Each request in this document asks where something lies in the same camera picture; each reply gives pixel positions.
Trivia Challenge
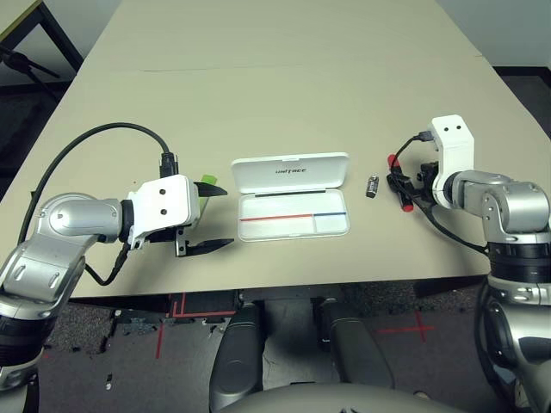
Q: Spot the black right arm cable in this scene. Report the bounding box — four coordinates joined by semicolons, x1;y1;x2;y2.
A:
393;130;492;256

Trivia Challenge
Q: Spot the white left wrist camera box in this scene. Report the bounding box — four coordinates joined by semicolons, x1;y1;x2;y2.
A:
125;173;201;254

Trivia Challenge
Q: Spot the grey robot torso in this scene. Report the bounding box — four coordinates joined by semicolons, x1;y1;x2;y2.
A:
214;381;471;413

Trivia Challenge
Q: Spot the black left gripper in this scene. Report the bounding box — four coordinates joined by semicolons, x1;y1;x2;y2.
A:
141;181;236;259

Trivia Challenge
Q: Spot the grey robot right leg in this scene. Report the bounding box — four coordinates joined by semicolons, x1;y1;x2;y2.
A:
315;298;395;391

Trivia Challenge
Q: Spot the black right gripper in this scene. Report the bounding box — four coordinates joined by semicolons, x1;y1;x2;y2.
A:
386;160;440;211

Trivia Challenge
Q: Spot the grey robot left leg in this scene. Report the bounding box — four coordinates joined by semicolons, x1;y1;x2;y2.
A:
207;302;266;413

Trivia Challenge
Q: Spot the grey robot leg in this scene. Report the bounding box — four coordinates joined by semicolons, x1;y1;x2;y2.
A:
207;302;266;413
315;298;395;391

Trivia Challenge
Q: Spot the black framed side table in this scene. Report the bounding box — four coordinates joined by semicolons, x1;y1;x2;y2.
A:
0;0;85;75

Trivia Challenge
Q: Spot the white plastic pencil case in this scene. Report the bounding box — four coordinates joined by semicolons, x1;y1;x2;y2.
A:
230;151;351;243

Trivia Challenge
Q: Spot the red black marker pen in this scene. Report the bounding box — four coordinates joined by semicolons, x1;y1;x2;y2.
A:
387;153;416;213

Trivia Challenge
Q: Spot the black tripod stand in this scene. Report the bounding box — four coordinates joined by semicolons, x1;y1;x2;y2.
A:
0;46;61;81

